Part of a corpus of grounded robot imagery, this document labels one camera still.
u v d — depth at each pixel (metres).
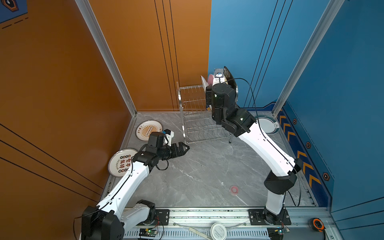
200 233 0.70
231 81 0.73
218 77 0.48
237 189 0.82
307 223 0.72
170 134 0.73
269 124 1.12
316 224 0.68
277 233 0.70
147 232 0.71
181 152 0.68
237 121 0.44
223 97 0.43
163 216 0.74
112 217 0.38
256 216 0.73
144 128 1.09
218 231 0.65
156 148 0.60
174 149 0.68
